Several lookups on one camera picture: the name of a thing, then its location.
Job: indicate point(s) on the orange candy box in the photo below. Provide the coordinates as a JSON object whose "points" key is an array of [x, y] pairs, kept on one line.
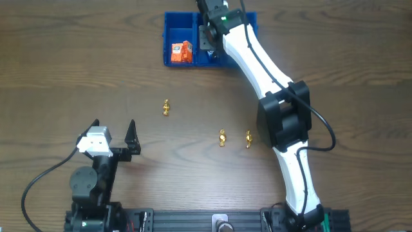
{"points": [[176, 55], [187, 55]]}

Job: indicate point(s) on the gold candy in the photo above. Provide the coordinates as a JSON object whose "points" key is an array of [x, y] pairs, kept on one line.
{"points": [[248, 138], [166, 108], [222, 138]]}

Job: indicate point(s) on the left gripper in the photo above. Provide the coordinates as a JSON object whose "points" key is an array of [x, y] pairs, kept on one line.
{"points": [[121, 154]]}

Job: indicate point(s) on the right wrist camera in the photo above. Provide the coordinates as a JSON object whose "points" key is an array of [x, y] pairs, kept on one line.
{"points": [[226, 4]]}

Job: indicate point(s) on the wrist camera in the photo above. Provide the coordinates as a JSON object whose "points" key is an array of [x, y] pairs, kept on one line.
{"points": [[96, 141], [226, 4]]}

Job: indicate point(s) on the blue tray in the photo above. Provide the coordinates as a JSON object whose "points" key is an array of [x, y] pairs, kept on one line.
{"points": [[178, 22]]}

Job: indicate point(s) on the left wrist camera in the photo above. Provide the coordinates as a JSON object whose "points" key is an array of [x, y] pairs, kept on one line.
{"points": [[96, 141]]}

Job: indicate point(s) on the mounting rail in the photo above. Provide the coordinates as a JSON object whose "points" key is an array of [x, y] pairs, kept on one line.
{"points": [[186, 222]]}

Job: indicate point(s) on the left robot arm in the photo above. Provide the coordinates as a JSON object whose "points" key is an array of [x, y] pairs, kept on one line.
{"points": [[101, 180]]}

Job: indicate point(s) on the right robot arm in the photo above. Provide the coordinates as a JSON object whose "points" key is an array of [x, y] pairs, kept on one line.
{"points": [[251, 54]]}

